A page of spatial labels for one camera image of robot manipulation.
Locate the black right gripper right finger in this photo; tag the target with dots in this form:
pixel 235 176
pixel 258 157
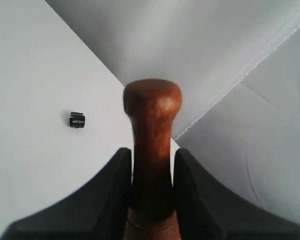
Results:
pixel 208 210

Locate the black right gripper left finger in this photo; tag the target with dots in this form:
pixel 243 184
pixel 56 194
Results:
pixel 96 211

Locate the wooden pestle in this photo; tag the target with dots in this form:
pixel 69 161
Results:
pixel 152 105

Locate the small black clip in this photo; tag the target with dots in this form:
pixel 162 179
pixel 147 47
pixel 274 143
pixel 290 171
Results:
pixel 77 120

